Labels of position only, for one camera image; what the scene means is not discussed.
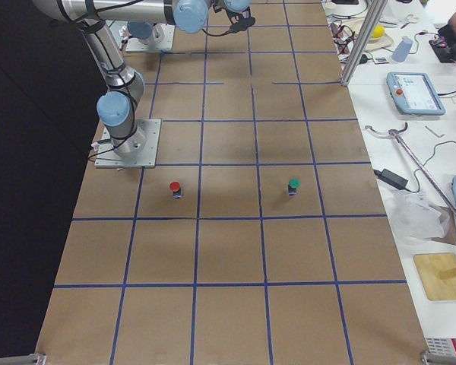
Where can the red push button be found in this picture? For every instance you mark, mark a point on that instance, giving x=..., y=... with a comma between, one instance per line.
x=176, y=189

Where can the green push button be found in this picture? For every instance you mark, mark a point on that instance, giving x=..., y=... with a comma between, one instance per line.
x=293, y=186

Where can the black power adapter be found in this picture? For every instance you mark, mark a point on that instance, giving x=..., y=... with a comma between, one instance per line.
x=391, y=179

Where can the metal reacher stick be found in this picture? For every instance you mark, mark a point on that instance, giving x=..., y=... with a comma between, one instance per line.
x=396, y=134

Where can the clear plastic bag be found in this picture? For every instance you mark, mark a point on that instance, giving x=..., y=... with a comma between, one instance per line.
x=414, y=218

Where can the beige tray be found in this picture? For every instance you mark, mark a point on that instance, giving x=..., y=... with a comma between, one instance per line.
x=355, y=26

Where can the yellow lemon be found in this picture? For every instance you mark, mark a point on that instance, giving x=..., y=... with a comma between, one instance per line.
x=378, y=32

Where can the blue plastic cup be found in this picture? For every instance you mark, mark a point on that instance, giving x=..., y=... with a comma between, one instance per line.
x=402, y=50

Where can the wooden cutting board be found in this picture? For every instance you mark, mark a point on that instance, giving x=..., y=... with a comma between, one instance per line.
x=437, y=273

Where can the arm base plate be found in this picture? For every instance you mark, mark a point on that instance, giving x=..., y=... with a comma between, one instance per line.
x=140, y=150
x=134, y=46

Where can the aluminium frame post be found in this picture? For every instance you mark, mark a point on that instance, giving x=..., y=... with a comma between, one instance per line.
x=371, y=20

